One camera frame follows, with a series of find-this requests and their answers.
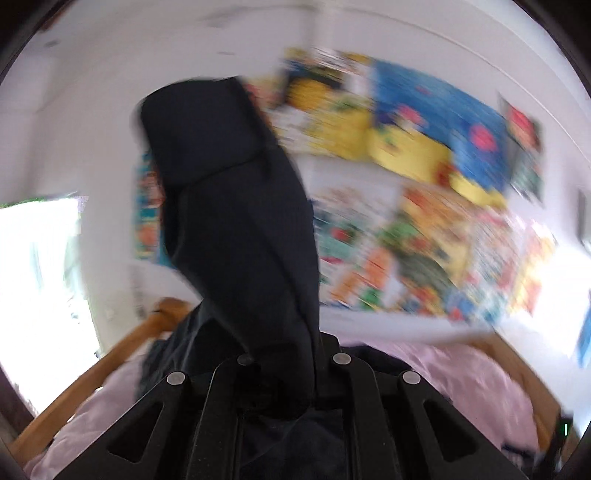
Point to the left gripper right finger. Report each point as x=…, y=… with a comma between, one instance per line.
x=400, y=427

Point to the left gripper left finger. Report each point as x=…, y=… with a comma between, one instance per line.
x=173, y=432

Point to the black puffer jacket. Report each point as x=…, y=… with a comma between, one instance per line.
x=238, y=226

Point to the pink duvet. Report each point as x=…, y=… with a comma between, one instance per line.
x=474, y=383

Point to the landscape hill drawing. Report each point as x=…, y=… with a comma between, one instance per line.
x=430, y=236

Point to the window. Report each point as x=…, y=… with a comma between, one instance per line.
x=48, y=338

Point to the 2024 calendar drawing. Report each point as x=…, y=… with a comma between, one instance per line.
x=488, y=279

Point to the orange slices drawing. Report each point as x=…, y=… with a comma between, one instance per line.
x=358, y=270

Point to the pink jellyfish drawing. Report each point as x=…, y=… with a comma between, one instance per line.
x=430, y=131

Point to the red-haired boy drawing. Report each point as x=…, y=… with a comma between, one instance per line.
x=524, y=153

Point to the wooden bed frame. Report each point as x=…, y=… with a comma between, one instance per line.
x=165, y=319

